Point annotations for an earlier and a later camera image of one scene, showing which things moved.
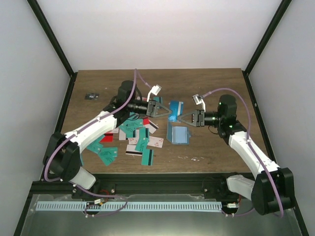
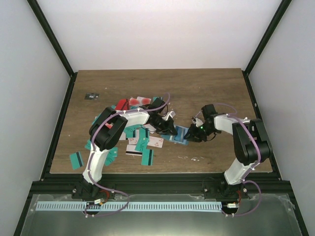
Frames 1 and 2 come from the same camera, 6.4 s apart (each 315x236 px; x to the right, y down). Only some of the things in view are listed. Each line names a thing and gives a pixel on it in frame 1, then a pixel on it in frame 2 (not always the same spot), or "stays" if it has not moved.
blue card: x=176 y=107 -> x=181 y=132
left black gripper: x=155 y=105 -> x=169 y=126
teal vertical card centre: x=142 y=141 stays
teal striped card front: x=147 y=157 stays
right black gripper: x=198 y=118 -> x=194 y=135
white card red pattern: x=155 y=141 stays
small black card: x=92 y=96 stays
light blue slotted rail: x=136 y=206 stays
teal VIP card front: x=108 y=155 stays
